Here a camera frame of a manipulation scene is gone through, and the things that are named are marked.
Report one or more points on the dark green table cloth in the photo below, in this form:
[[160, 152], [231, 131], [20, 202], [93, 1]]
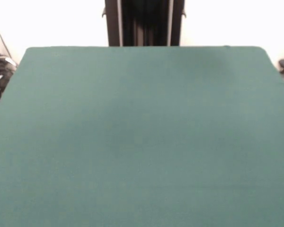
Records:
[[132, 142]]

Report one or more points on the black stand with dark panel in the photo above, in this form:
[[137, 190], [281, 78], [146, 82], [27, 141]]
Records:
[[144, 23]]

